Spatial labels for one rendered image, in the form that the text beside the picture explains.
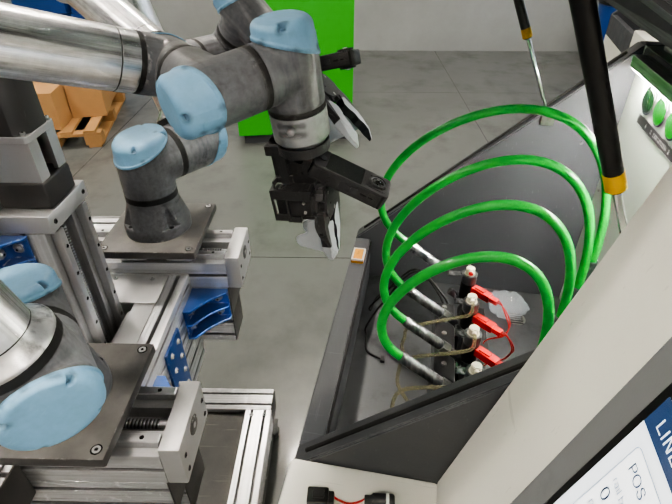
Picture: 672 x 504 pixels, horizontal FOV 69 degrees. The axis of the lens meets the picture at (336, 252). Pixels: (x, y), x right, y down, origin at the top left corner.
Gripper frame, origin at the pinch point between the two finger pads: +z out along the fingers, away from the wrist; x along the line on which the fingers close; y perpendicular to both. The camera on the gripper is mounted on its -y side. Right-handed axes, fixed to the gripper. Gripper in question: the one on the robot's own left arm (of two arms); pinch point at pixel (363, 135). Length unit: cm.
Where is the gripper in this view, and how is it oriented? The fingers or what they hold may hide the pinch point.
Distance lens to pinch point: 90.8
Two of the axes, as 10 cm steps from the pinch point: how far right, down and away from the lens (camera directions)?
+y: -6.8, 5.4, 4.9
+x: -3.4, 3.6, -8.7
